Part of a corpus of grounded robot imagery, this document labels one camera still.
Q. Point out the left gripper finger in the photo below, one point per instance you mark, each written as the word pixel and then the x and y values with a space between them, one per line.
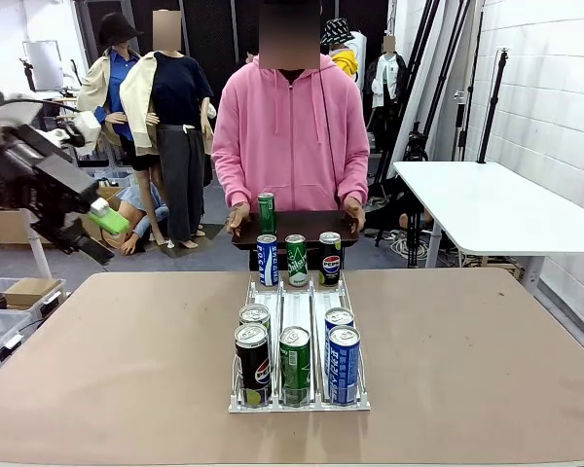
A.
pixel 87 248
pixel 109 221

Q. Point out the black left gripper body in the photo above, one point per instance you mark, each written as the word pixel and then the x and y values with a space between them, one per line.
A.
pixel 53 180

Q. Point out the green Chilsung cider can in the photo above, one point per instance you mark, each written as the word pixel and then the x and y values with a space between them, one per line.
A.
pixel 296 262
pixel 295 374
pixel 267 214

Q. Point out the dark brown serving tray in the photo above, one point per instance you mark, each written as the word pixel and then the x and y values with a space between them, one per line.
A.
pixel 311 224

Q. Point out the pink-sleeved left forearm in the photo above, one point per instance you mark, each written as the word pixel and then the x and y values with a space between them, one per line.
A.
pixel 353 182

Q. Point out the pink-sleeved right forearm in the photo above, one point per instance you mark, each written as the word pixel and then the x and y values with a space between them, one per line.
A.
pixel 231 190

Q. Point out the person in pink hoodie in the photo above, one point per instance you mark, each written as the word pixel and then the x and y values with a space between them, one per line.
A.
pixel 292 136

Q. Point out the person's right hand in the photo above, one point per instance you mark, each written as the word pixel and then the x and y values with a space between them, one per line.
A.
pixel 238 219

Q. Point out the person's left hand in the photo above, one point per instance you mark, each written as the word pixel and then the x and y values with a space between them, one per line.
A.
pixel 357 214

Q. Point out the mannequin in light blue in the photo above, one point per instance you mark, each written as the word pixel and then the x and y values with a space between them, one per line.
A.
pixel 143 209

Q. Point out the white table with white leg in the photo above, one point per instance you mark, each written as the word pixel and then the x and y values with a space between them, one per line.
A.
pixel 39 253

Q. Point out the clear bin holding box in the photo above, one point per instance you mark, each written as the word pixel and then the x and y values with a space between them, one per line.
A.
pixel 54 300

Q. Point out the brown cardboard box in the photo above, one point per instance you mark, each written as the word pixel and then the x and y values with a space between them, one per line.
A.
pixel 10 226

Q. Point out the small flat cardboard box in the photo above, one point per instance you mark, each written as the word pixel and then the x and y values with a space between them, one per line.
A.
pixel 31 289

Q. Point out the thin black tripod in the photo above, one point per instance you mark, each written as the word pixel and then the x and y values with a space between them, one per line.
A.
pixel 28 73

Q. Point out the white board panel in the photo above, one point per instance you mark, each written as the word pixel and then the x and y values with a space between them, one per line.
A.
pixel 44 63

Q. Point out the mannequin black hat blue shirt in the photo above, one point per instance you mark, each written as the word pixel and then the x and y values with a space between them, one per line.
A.
pixel 112 73

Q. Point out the clear plastic storage bin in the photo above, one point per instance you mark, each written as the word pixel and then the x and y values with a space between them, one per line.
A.
pixel 0 335

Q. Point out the mannequin navy top cream jacket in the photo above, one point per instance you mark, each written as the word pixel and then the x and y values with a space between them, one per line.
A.
pixel 175 97

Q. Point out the blue Pocari Sweat can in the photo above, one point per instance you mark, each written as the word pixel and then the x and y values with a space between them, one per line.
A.
pixel 343 370
pixel 339 316
pixel 267 262

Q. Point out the white can dispenser rack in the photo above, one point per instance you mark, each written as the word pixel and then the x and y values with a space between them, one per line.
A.
pixel 253 409

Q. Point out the mannequin yellow hoodie bucket hat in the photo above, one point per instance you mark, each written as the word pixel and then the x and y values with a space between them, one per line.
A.
pixel 345 61

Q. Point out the figure in white jacket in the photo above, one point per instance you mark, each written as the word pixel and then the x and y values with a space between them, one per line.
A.
pixel 389 78

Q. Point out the black leaning stand poles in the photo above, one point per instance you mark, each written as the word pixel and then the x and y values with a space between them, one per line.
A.
pixel 433 73

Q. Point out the large white folding table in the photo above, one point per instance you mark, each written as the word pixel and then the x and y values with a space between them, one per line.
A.
pixel 496 204

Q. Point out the black light stand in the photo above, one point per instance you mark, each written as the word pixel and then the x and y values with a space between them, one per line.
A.
pixel 491 107

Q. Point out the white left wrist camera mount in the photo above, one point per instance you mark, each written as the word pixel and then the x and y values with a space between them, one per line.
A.
pixel 85 129

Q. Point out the black tripod with camera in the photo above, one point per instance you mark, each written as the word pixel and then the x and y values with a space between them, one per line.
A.
pixel 416 143

